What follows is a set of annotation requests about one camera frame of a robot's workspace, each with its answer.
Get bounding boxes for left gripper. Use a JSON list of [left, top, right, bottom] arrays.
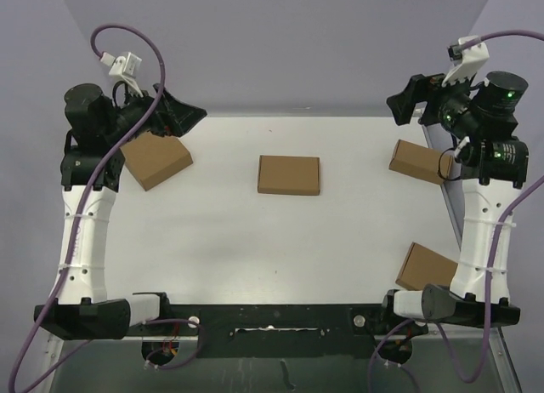
[[103, 81, 206, 145]]

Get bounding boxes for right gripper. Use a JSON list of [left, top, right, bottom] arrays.
[[387, 64, 482, 136]]

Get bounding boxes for cardboard box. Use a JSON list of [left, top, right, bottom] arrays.
[[257, 155, 320, 196], [121, 133, 193, 191], [395, 242, 457, 291], [388, 140, 453, 185]]

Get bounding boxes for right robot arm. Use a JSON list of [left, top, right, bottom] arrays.
[[377, 71, 529, 333]]

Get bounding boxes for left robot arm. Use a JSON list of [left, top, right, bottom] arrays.
[[34, 83, 207, 340]]

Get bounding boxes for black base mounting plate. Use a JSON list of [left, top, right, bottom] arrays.
[[128, 304, 428, 359]]

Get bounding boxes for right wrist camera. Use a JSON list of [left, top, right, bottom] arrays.
[[441, 36, 490, 88]]

